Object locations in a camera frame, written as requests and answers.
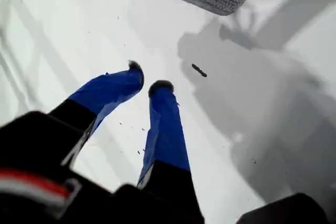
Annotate black camera stalk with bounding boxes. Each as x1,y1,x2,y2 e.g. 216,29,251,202
236,192,330,224

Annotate red white servo wire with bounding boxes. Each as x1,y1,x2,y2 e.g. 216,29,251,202
0,167,79,211

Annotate small black scrap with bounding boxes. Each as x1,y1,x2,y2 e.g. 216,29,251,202
191,63,208,78

